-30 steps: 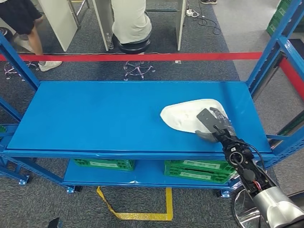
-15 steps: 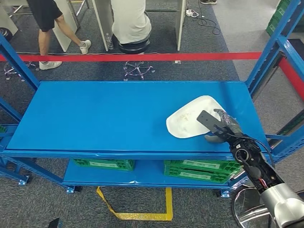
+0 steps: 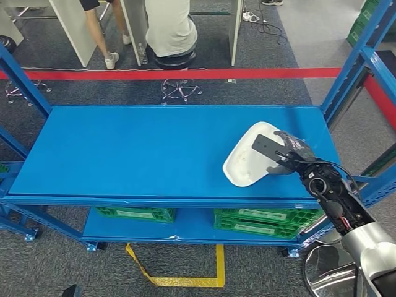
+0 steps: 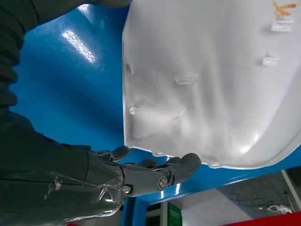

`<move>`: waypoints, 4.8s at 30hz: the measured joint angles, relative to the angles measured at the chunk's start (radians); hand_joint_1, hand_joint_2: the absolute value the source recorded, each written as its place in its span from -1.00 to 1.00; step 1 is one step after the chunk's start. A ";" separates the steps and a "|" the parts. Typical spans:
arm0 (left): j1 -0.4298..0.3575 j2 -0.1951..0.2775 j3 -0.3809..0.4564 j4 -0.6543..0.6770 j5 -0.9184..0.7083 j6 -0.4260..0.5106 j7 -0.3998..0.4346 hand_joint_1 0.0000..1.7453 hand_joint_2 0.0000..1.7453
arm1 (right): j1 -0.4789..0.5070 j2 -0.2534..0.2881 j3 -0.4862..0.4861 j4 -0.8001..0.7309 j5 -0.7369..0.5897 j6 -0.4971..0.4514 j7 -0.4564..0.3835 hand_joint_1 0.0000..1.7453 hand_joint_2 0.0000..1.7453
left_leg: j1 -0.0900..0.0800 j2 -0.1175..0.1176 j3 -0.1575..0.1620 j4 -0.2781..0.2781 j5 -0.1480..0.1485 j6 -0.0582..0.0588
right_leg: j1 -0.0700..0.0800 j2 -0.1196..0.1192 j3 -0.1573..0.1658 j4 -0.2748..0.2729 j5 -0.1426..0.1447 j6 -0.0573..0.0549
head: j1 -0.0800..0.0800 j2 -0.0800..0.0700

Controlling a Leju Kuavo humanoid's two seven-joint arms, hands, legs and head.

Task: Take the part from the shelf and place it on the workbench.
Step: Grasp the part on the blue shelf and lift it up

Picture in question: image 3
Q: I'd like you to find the white plastic shell part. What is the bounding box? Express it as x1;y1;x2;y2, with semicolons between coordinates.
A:
223;121;287;188

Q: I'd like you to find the chrome stool base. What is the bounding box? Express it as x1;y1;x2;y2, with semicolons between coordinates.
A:
5;80;52;108
161;79;203;106

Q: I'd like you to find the black stool seat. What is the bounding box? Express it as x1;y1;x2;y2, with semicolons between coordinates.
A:
154;43;198;71
0;36;18;54

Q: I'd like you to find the clear water bottle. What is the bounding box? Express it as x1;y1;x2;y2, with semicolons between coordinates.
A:
137;42;149;66

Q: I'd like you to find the yellow floor tape outline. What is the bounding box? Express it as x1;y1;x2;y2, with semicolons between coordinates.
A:
125;243;226;288

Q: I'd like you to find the person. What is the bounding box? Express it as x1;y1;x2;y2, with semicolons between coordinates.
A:
144;0;198;58
78;0;132;71

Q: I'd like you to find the white desk side panel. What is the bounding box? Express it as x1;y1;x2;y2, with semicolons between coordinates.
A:
0;8;25;46
121;0;149;67
49;0;98;69
229;0;245;67

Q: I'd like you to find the white power strip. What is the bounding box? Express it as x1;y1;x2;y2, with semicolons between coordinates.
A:
242;11;260;24

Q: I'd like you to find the black floor cable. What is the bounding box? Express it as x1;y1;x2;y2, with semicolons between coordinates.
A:
255;0;289;46

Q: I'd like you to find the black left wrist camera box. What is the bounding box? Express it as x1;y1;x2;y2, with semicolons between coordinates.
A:
62;283;81;297

